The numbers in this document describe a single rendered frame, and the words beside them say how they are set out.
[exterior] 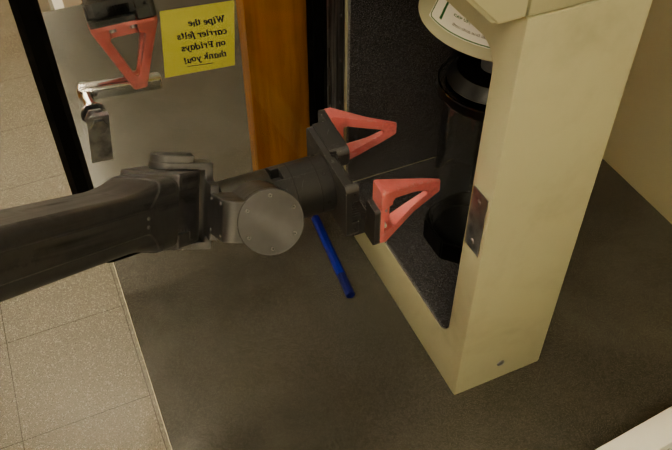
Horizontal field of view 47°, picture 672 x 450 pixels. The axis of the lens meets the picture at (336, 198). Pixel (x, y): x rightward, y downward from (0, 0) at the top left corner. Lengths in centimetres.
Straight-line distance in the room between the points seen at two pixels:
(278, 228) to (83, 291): 166
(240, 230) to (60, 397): 149
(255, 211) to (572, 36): 28
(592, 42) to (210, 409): 54
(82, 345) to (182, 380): 128
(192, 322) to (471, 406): 34
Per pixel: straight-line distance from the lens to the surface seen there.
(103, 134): 82
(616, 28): 61
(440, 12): 70
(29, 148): 280
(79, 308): 225
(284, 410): 87
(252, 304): 95
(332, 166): 72
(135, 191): 64
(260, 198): 64
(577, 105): 64
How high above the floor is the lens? 169
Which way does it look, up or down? 44 degrees down
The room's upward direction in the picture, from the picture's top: straight up
